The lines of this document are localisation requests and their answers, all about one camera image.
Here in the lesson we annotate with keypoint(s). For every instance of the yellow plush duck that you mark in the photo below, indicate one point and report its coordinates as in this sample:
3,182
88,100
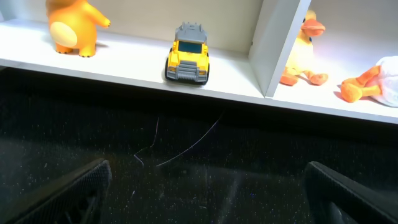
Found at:
300,53

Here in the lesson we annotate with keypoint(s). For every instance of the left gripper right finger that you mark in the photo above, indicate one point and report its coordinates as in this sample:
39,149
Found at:
342,199

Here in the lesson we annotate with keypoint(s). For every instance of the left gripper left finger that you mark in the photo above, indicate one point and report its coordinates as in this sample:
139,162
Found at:
62,199

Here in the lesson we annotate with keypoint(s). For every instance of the grey and yellow toy truck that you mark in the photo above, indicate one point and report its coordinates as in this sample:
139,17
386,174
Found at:
188,59

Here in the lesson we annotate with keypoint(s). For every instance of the orange toy dinosaur figure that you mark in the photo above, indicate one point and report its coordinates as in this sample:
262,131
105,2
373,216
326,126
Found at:
73,25

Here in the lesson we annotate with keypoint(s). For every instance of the white plush duck with hat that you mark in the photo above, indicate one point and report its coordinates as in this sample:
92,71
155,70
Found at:
385,82

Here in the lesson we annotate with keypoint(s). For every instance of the white shelf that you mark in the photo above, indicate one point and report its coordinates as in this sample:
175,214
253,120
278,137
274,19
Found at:
130,65

